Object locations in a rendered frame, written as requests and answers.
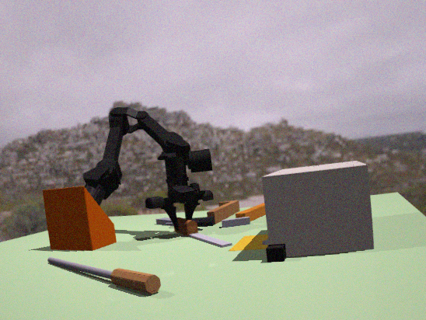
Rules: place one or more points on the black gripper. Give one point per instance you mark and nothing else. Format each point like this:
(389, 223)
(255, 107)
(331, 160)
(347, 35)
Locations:
(189, 207)

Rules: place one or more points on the grey rod with brown handle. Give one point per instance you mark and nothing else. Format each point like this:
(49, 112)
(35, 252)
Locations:
(131, 279)

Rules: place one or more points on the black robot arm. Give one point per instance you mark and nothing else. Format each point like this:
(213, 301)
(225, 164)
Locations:
(105, 177)

